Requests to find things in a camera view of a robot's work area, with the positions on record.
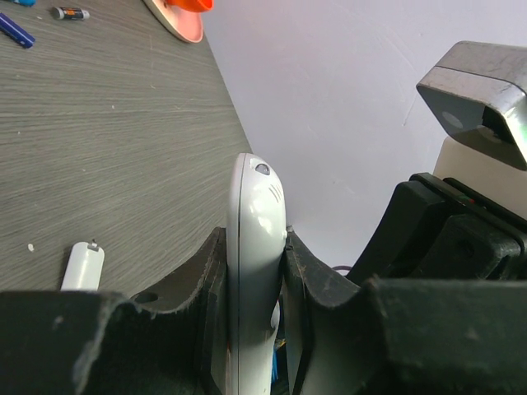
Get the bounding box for white remote control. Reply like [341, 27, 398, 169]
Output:
[226, 153, 287, 394]

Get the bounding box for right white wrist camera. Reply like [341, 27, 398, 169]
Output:
[416, 41, 526, 180]

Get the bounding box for pink plate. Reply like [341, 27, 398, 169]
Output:
[143, 0, 204, 44]

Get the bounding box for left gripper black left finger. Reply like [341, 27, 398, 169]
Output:
[1, 228, 227, 394]

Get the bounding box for dark brown battery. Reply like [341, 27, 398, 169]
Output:
[50, 7, 91, 21]

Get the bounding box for white battery cover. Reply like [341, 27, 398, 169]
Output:
[60, 240, 105, 291]

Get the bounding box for orange bowl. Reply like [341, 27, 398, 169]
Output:
[165, 0, 215, 13]

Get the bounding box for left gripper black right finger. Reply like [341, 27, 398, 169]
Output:
[282, 233, 526, 394]

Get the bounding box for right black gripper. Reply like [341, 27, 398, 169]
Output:
[347, 173, 526, 284]

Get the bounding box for purple battery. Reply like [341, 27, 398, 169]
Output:
[0, 12, 35, 49]

